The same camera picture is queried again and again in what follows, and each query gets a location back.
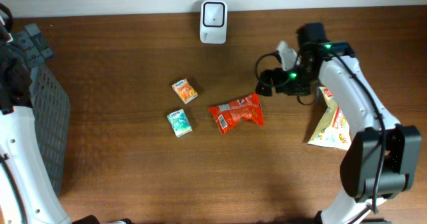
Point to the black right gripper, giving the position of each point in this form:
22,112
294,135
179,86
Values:
274,73

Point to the cream snack bag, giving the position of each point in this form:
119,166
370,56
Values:
333,130

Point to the red snack bag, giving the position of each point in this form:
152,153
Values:
228,115

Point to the orange tissue pack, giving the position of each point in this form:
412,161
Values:
185,91

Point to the green tissue pack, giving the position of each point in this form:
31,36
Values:
179,123

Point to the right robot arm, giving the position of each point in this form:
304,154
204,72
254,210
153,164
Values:
383,155

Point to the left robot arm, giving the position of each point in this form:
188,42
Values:
34,123

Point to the white barcode scanner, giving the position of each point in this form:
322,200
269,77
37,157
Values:
213,22

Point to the grey plastic mesh basket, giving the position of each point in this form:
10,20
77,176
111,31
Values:
51,108

